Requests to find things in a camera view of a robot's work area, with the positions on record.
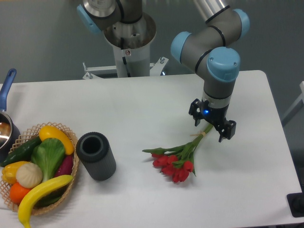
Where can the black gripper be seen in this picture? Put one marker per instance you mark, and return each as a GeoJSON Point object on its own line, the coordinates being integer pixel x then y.
{"type": "Point", "coordinates": [216, 116]}

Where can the red tulip bouquet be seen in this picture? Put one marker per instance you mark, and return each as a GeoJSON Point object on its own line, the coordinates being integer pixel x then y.
{"type": "Point", "coordinates": [177, 162]}

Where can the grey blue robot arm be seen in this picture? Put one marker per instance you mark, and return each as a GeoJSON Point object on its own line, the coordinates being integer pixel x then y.
{"type": "Point", "coordinates": [207, 53]}

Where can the black device at table edge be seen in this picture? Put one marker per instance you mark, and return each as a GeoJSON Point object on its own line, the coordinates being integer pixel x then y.
{"type": "Point", "coordinates": [296, 204]}

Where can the dark grey ribbed vase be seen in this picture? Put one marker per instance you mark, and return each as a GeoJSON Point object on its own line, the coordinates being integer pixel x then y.
{"type": "Point", "coordinates": [94, 151]}

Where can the purple eggplant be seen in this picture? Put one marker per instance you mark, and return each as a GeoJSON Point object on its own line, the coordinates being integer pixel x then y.
{"type": "Point", "coordinates": [65, 167]}

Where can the green lettuce leaf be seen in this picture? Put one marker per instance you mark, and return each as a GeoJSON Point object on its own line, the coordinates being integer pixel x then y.
{"type": "Point", "coordinates": [48, 156]}

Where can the woven wicker basket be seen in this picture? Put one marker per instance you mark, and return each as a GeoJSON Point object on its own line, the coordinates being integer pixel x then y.
{"type": "Point", "coordinates": [55, 198]}

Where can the green cucumber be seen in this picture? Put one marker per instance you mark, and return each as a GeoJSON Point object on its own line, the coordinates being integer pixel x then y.
{"type": "Point", "coordinates": [22, 153]}

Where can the white garlic bulb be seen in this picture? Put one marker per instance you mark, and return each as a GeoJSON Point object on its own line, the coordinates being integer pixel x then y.
{"type": "Point", "coordinates": [29, 175]}

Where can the yellow plastic banana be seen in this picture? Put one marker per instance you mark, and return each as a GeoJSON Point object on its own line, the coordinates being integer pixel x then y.
{"type": "Point", "coordinates": [27, 204]}

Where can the orange fruit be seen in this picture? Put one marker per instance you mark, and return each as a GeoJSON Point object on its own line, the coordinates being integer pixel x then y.
{"type": "Point", "coordinates": [17, 193]}

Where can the yellow bell pepper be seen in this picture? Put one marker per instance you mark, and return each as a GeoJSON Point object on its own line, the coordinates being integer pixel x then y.
{"type": "Point", "coordinates": [10, 170]}

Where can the white frame at right edge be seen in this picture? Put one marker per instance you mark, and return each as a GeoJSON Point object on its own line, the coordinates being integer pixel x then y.
{"type": "Point", "coordinates": [294, 108]}

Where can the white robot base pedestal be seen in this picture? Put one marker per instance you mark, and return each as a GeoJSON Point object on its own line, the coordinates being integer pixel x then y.
{"type": "Point", "coordinates": [131, 47]}

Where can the blue handled saucepan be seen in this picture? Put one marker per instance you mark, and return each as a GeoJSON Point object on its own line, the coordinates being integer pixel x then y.
{"type": "Point", "coordinates": [8, 131]}

